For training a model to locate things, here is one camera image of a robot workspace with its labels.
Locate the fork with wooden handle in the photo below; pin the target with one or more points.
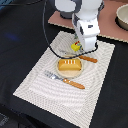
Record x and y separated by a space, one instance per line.
53 76

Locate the small grey pot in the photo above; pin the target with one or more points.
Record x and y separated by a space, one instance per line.
66 15

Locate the beige bowl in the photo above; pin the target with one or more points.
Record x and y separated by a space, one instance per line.
122 15

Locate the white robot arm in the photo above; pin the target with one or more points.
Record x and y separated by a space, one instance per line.
84 19

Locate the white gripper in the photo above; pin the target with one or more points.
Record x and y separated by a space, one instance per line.
87 31

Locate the bread loaf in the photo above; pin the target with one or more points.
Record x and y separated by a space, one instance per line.
69 64

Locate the knife with wooden handle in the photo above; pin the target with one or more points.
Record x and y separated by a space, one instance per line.
81 57

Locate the round wooden plate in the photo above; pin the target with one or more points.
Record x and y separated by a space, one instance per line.
69 73

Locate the white woven placemat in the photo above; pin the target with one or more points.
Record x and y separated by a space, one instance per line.
66 98

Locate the yellow butter box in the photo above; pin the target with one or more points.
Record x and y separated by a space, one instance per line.
76 46

